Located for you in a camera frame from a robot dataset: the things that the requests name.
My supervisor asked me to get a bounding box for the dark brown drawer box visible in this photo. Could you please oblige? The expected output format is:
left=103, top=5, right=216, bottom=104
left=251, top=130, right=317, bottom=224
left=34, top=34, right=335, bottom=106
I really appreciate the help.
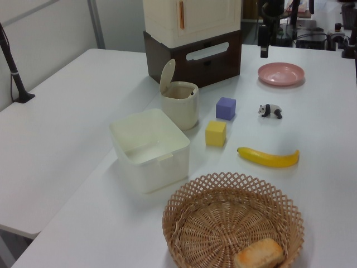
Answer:
left=143, top=28, right=243, bottom=89

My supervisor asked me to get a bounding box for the cream round dustbin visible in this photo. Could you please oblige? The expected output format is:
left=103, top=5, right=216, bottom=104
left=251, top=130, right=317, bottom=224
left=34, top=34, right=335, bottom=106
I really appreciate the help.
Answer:
left=159, top=81, right=200, bottom=131

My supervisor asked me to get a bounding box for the purple cube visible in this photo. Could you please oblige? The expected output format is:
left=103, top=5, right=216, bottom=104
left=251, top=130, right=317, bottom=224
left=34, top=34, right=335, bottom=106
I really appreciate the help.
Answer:
left=215, top=97, right=237, bottom=121

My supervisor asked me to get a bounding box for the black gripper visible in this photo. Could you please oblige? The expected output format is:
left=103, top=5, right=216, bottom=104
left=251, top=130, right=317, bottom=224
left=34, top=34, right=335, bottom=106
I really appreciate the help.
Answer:
left=257, top=24, right=271, bottom=59

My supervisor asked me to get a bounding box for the yellow toy banana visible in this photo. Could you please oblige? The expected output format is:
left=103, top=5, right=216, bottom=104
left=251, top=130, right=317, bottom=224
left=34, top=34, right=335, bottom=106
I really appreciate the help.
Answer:
left=237, top=146, right=301, bottom=169

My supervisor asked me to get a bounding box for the cream dustbin flip lid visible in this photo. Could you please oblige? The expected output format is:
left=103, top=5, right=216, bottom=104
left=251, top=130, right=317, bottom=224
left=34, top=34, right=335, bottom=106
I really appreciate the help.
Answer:
left=159, top=58, right=177, bottom=97

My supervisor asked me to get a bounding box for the toy panda figure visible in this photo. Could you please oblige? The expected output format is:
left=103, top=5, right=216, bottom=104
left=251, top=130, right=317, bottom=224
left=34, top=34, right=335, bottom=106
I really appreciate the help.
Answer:
left=257, top=103, right=283, bottom=119

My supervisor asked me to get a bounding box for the white plastic storage box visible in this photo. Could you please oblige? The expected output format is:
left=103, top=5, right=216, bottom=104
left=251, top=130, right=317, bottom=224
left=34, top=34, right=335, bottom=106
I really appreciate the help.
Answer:
left=108, top=108, right=191, bottom=195

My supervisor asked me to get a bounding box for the toy bread loaf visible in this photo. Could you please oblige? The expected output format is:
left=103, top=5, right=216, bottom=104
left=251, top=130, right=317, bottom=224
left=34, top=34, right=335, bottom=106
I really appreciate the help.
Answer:
left=233, top=237, right=284, bottom=268

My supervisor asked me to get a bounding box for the pink plate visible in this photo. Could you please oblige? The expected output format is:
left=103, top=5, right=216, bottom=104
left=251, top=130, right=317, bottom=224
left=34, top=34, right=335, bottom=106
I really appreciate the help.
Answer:
left=257, top=62, right=306, bottom=87

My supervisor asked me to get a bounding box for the woven wicker basket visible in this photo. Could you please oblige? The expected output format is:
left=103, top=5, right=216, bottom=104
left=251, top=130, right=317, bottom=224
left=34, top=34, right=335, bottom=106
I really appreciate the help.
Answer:
left=162, top=171, right=305, bottom=268

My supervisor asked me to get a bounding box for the yellow cube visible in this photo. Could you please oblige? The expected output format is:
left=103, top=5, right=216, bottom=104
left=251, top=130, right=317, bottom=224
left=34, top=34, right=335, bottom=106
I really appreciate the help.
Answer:
left=205, top=120, right=227, bottom=147

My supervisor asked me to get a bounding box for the cream cabinet orange handle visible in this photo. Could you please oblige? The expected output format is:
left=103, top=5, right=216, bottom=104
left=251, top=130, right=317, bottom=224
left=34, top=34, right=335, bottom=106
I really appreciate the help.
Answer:
left=142, top=0, right=242, bottom=47

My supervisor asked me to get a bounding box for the black clamp mount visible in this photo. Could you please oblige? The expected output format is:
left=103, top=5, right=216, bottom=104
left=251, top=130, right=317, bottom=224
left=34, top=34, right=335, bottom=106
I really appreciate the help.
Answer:
left=340, top=35, right=357, bottom=59

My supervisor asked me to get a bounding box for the grey metal partition post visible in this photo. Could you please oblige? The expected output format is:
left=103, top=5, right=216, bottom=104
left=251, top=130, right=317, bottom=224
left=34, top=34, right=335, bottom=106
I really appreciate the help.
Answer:
left=88, top=0, right=106, bottom=50

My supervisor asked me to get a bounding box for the black camera stand pole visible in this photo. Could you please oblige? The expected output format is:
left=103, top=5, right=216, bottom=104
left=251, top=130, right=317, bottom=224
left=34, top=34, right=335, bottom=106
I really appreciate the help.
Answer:
left=0, top=22, right=36, bottom=104

